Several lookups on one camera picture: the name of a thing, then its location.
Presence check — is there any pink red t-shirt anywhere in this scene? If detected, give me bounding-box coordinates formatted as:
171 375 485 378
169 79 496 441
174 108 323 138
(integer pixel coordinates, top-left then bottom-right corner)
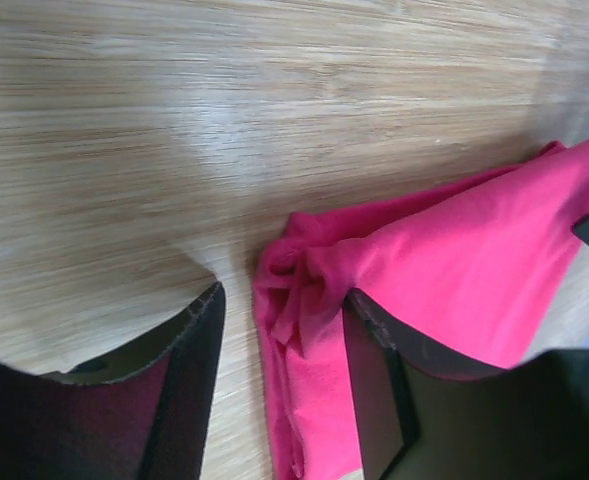
253 139 589 479

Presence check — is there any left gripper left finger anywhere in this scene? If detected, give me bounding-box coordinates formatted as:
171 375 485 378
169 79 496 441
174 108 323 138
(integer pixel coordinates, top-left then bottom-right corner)
0 283 226 479

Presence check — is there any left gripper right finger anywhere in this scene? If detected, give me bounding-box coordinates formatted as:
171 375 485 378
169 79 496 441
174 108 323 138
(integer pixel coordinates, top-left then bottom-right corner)
343 289 589 479

